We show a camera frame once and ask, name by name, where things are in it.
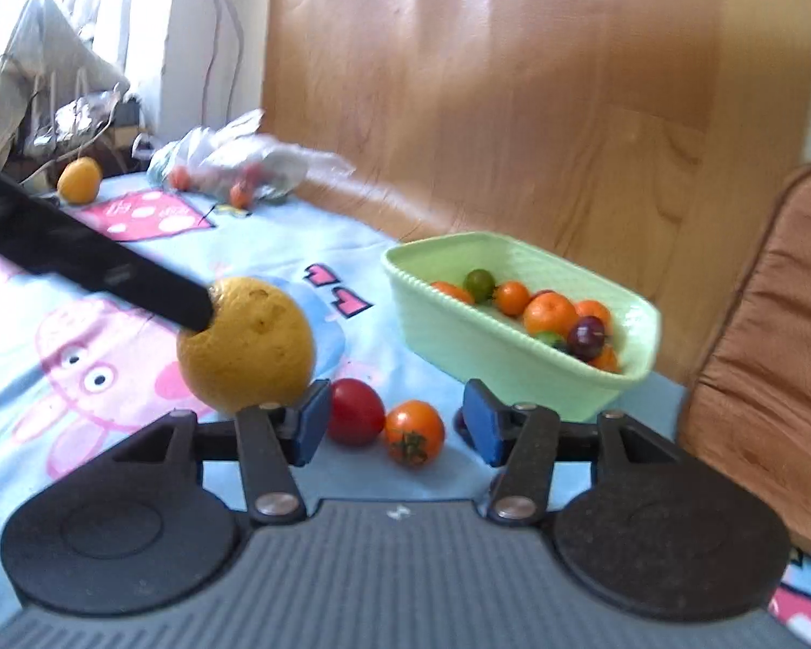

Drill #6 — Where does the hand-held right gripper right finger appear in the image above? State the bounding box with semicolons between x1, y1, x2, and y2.
463;379;731;526

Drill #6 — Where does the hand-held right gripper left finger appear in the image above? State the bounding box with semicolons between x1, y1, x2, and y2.
61;380;332;526

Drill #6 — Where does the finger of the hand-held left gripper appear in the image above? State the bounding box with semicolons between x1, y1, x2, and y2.
0;158;216;334

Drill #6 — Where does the red cherry tomato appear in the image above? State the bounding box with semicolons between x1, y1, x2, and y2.
328;379;386;447

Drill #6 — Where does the light green plastic basin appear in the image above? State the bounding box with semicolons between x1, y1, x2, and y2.
380;231;662;423

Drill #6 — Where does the orange cherry tomato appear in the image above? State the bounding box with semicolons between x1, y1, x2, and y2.
495;281;532;317
384;401;446;467
431;282;476;307

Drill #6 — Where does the large yellow pomelo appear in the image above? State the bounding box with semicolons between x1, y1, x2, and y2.
177;276;316;416

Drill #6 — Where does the orange mandarin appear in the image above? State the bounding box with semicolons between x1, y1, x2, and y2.
574;299;623;374
523;290;579;339

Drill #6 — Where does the dark purple cherry tomato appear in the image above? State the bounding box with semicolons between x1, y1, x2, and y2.
566;316;607;361

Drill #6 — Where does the small yellow orange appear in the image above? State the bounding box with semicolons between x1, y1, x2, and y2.
57;157;103;204

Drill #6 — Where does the blue pig-print blanket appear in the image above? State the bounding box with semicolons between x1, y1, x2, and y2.
0;172;811;649

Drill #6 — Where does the white paper bag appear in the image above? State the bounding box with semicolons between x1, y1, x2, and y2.
0;0;132;163

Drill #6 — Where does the clear plastic bag of tomatoes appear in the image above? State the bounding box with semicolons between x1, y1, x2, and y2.
147;108;356;209

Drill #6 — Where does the brown seat cushion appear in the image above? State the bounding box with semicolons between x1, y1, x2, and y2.
676;161;811;569

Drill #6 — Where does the wooden headboard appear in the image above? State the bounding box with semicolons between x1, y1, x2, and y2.
260;0;811;386

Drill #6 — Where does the black wall cable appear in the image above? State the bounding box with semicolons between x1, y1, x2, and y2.
203;0;244;116

